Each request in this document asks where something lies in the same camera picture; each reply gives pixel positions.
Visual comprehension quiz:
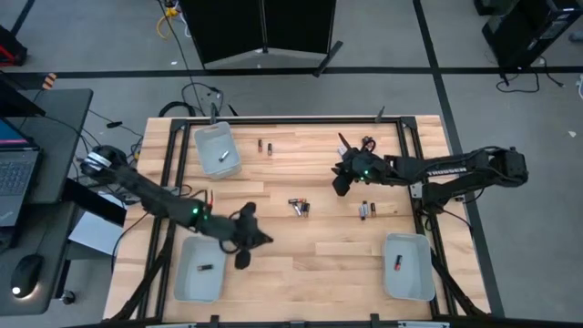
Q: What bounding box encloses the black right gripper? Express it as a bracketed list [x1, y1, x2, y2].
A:
[331, 132, 374, 198]

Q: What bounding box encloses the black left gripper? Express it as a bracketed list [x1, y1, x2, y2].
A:
[225, 201, 274, 271]

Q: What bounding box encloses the light grey plastic bin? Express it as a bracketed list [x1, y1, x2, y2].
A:
[382, 232, 437, 302]
[172, 235, 228, 304]
[193, 120, 243, 179]

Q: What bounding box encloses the white sheet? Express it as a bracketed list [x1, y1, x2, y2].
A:
[67, 211, 127, 256]

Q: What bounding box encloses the black flat panel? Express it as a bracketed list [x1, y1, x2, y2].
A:
[61, 177, 128, 227]

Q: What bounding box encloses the black folding partition screen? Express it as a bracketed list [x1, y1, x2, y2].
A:
[179, 0, 343, 77]

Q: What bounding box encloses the black desk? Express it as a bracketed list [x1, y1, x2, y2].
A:
[0, 88, 95, 316]

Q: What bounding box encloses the black computer mouse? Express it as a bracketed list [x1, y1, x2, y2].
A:
[9, 252, 46, 298]

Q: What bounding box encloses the black equipment rack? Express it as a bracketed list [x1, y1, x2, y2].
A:
[473, 0, 583, 69]

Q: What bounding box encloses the dark grey laptop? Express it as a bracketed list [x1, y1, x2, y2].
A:
[0, 117, 43, 229]

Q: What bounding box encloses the black monitor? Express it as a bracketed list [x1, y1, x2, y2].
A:
[0, 75, 46, 118]

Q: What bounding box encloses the red black equipment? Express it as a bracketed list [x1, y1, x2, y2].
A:
[0, 25, 27, 67]

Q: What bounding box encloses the black aluminium table frame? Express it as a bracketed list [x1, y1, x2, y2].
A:
[107, 116, 491, 328]

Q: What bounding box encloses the thin black floor cable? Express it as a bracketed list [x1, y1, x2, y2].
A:
[180, 81, 225, 118]

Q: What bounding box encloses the thick black floor cable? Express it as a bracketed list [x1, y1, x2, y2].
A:
[158, 100, 198, 118]

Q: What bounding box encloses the black rack power cable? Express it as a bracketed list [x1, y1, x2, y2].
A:
[495, 56, 566, 95]

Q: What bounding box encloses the yellow cable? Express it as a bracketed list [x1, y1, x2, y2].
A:
[156, 5, 181, 40]

